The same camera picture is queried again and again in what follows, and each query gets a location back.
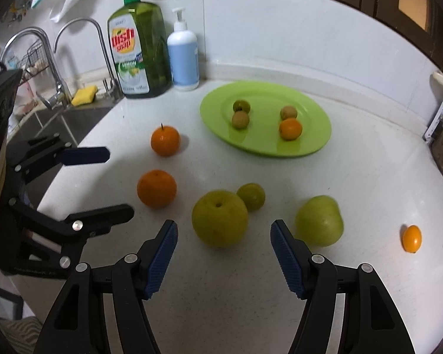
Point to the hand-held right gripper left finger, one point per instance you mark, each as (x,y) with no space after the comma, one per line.
(162,261)

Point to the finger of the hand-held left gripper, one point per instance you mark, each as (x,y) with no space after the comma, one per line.
(96,217)
(85,155)

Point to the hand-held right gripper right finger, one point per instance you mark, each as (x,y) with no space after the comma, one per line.
(286,261)

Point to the large green apple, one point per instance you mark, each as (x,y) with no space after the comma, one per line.
(219,219)

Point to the small green plum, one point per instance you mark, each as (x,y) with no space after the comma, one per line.
(251,196)

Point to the orange tangerine with stem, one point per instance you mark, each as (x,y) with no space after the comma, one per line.
(165,142)

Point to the small orange citrus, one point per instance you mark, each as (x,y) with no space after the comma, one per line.
(290,129)
(412,239)

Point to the green oval plate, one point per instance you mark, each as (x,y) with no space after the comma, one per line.
(214,118)

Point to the steel kitchen sink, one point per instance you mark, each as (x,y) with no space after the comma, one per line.
(77,121)

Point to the thick curved steel faucet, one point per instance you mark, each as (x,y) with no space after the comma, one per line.
(53,99)

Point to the yellow sponge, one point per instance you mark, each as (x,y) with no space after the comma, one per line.
(84,96)

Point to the green dish soap bottle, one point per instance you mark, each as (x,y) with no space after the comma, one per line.
(144,44)

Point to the white blue pump bottle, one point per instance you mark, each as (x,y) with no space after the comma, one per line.
(183,59)

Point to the grey striped cloth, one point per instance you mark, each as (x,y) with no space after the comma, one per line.
(18,333)

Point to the small brown-green jujube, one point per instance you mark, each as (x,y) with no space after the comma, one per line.
(240,120)
(241,105)

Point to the small tan jujube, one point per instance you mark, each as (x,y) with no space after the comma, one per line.
(288,112)

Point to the white flat board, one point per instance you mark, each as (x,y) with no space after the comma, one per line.
(437,121)

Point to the colourful wall sticker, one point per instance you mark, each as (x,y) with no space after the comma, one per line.
(16,11)

